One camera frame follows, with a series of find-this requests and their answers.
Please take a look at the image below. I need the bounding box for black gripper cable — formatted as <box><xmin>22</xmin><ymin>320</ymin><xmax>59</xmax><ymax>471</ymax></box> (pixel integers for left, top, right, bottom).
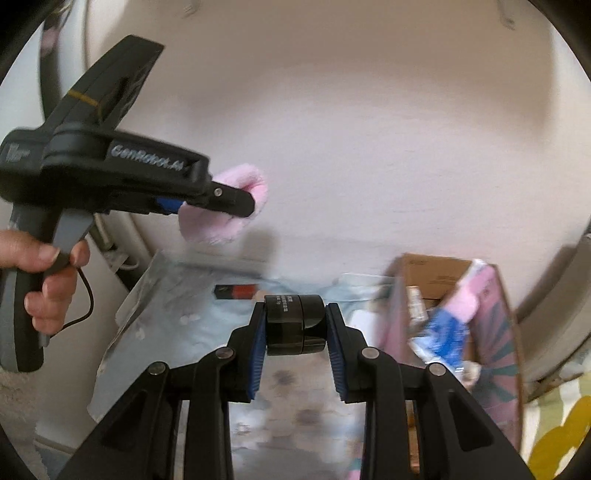
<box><xmin>48</xmin><ymin>267</ymin><xmax>96</xmax><ymax>340</ymax></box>

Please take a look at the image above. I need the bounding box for red black lipstick tube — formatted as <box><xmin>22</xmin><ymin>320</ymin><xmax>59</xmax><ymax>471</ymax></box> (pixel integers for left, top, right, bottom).
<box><xmin>213</xmin><ymin>284</ymin><xmax>259</xmax><ymax>300</ymax></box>

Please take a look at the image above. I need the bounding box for yellow floral bedsheet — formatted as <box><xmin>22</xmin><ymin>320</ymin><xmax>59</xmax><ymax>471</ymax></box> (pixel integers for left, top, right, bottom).
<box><xmin>521</xmin><ymin>360</ymin><xmax>590</xmax><ymax>479</ymax></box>

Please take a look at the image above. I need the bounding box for blue white wipes packet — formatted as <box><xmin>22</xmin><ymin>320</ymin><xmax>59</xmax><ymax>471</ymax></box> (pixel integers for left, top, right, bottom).
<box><xmin>409</xmin><ymin>307</ymin><xmax>470</xmax><ymax>375</ymax></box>

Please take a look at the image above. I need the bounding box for person's left hand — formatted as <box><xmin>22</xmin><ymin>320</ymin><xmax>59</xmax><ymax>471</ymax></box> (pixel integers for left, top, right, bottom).
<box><xmin>0</xmin><ymin>229</ymin><xmax>92</xmax><ymax>337</ymax></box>

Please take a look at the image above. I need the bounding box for small black jar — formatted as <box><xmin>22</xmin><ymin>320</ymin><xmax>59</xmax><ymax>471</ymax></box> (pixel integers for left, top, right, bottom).
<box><xmin>264</xmin><ymin>294</ymin><xmax>328</xmax><ymax>356</ymax></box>

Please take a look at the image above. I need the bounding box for pink teal patterned box liner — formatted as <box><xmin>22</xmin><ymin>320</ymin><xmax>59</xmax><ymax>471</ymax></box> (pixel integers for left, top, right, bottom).
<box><xmin>378</xmin><ymin>267</ymin><xmax>523</xmax><ymax>451</ymax></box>

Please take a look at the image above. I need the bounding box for brown cardboard box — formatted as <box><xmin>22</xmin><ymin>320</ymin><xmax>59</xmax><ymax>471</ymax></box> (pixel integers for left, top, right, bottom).
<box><xmin>378</xmin><ymin>252</ymin><xmax>528</xmax><ymax>462</ymax></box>

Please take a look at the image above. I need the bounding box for light blue floral cloth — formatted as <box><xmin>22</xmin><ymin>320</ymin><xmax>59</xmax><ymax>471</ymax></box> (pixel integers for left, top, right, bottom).
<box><xmin>88</xmin><ymin>253</ymin><xmax>394</xmax><ymax>479</ymax></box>

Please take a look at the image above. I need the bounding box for small white medicine box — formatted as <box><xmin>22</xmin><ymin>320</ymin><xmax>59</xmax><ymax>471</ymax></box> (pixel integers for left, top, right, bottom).
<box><xmin>407</xmin><ymin>286</ymin><xmax>429</xmax><ymax>328</ymax></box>

